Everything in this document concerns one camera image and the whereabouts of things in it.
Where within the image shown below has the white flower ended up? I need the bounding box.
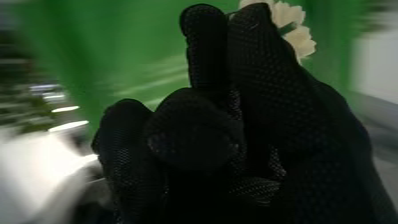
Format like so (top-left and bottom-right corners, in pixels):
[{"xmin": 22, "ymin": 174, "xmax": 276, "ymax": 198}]
[{"xmin": 239, "ymin": 0, "xmax": 321, "ymax": 65}]

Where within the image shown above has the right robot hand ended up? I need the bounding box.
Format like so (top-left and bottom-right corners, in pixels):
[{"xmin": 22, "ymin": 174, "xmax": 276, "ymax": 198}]
[{"xmin": 90, "ymin": 2, "xmax": 398, "ymax": 224}]

